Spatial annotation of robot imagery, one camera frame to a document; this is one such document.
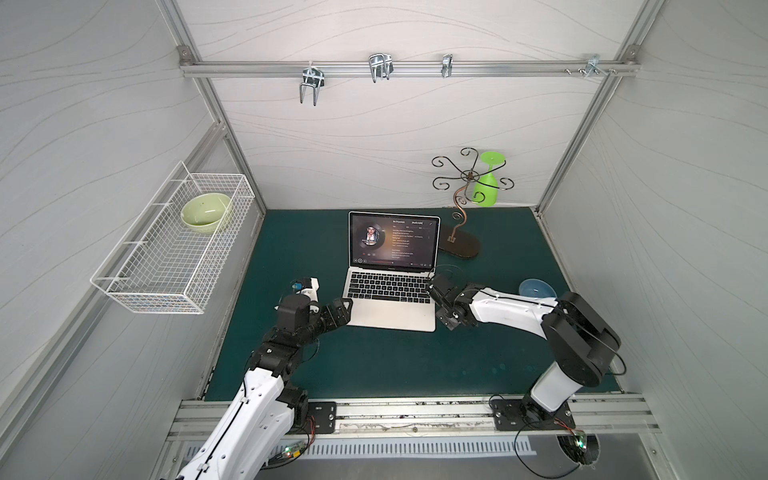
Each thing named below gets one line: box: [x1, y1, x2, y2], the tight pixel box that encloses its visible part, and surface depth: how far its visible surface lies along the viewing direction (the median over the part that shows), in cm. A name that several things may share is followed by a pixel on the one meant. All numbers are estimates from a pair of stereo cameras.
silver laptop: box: [343, 211, 441, 333], surface depth 100 cm
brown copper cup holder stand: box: [432, 147, 515, 259], surface depth 93 cm
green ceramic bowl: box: [180, 193, 231, 235], surface depth 74 cm
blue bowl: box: [519, 278, 558, 298], surface depth 97 cm
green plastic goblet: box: [473, 151, 507, 207], surface depth 92 cm
